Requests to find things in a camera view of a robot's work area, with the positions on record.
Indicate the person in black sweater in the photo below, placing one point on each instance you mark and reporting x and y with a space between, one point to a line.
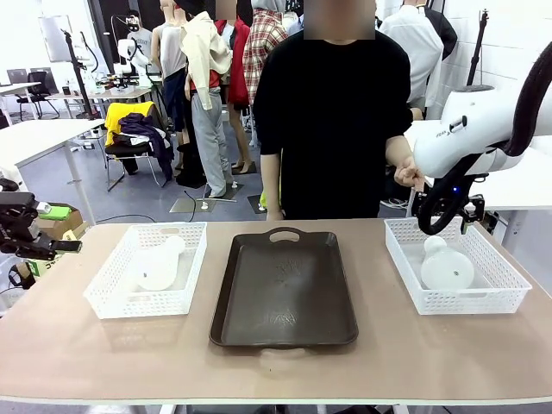
336 129

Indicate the yellow garment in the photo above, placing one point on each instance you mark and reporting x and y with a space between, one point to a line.
114 116

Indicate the person's left hand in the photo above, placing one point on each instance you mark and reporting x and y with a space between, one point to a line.
409 172

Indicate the black tripod stand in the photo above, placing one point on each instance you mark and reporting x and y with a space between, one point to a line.
476 56
79 77

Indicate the purple garment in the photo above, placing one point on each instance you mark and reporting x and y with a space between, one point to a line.
142 125

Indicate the mannequin red jacket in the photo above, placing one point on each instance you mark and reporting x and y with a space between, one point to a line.
239 64

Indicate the brown cardboard box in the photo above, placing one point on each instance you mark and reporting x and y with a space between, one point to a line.
71 226

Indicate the green printed white carton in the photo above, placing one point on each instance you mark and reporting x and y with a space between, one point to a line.
41 266

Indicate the black hanging garment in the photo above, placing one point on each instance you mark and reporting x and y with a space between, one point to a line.
446 34

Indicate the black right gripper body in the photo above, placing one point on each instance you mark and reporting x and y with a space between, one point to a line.
475 205

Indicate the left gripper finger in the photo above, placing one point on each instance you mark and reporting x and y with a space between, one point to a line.
64 246
54 211

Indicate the mannequin beige jacket grey trousers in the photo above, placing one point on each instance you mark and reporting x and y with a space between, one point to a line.
207 86

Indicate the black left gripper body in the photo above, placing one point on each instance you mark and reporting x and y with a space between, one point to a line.
17 215

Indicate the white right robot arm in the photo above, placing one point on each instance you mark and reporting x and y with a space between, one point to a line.
470 129

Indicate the mannequin plaid shirt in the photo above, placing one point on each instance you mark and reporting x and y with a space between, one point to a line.
263 43

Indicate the grey mannequin base plate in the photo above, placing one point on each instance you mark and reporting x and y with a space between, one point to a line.
190 205
256 205
235 190

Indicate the white background table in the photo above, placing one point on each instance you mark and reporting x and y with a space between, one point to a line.
39 138

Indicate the mannequin white tank top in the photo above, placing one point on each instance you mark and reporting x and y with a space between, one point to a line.
170 52

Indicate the lime green cloth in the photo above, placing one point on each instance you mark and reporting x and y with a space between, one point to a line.
263 200

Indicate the translucent white conical flask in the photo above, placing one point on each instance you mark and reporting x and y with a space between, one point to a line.
446 267
157 271

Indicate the background person white shirt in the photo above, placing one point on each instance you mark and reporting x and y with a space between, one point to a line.
144 41

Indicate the person's right forearm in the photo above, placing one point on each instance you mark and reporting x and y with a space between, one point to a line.
271 185

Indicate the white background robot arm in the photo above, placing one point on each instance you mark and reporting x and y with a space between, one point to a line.
127 54

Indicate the person's left forearm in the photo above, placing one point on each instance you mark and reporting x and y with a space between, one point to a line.
399 148

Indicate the white perforated plastic basket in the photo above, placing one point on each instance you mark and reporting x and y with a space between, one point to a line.
466 302
108 302

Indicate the black office chair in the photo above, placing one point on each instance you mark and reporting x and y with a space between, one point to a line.
36 88

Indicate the mannequin white shirt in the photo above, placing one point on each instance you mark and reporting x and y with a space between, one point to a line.
414 43

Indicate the black metal chair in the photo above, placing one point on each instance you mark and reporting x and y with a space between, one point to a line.
129 151

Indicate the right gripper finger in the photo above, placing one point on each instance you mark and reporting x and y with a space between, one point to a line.
465 225
416 205

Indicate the person's right hand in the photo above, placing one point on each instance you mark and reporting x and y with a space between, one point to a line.
276 215

